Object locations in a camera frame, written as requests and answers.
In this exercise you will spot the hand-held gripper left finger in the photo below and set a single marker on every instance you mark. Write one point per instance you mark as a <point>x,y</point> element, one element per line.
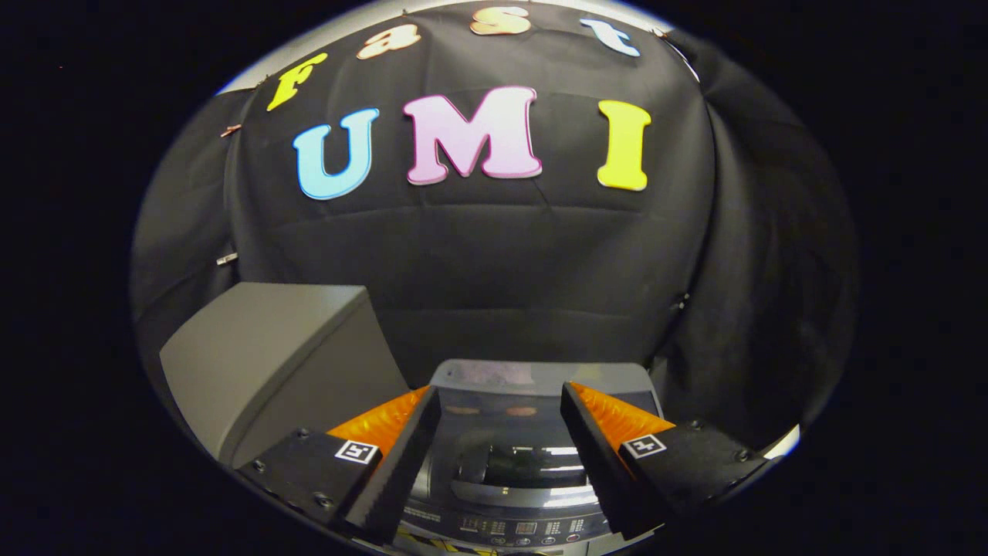
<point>405,463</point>

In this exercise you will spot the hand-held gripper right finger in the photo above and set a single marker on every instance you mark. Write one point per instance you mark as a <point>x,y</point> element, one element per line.
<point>594,463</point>

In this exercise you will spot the grey washing machine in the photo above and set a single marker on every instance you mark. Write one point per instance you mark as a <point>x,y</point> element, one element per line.
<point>525,530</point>

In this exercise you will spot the silver clip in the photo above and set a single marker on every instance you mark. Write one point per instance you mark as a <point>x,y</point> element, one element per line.
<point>226,258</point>

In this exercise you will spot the pink clip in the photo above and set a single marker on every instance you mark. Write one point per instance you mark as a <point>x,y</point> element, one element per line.
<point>230,130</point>

